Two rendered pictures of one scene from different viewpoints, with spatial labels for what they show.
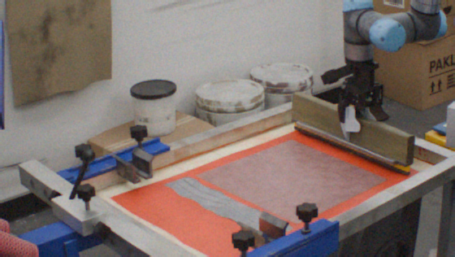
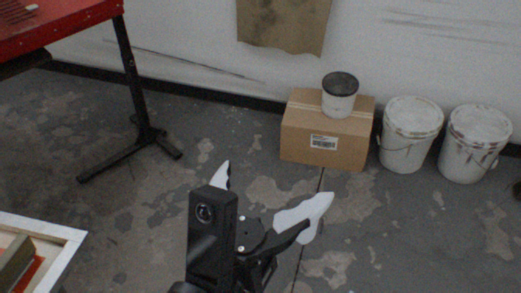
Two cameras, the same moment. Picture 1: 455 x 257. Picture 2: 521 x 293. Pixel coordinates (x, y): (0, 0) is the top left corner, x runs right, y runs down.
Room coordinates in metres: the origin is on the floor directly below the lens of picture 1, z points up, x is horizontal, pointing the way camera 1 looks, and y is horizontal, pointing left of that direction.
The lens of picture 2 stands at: (2.37, -1.14, 2.13)
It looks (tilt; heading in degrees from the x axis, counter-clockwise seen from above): 47 degrees down; 54
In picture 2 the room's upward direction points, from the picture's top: straight up
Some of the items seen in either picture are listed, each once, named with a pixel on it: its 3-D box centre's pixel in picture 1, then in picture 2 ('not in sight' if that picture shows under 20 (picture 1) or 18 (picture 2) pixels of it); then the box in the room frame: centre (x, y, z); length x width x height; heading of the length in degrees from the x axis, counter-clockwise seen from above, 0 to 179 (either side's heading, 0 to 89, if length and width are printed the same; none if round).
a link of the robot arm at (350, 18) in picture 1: (358, 19); not in sight; (2.10, -0.32, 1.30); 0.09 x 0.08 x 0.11; 24
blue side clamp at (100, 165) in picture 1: (114, 171); not in sight; (2.01, 0.26, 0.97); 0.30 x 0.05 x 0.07; 129
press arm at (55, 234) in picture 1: (58, 240); not in sight; (1.59, 0.34, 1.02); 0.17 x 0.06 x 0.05; 129
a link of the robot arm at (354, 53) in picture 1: (359, 49); not in sight; (2.10, -0.32, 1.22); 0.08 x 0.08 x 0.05
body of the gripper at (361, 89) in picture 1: (361, 82); not in sight; (2.10, -0.32, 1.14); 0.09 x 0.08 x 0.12; 39
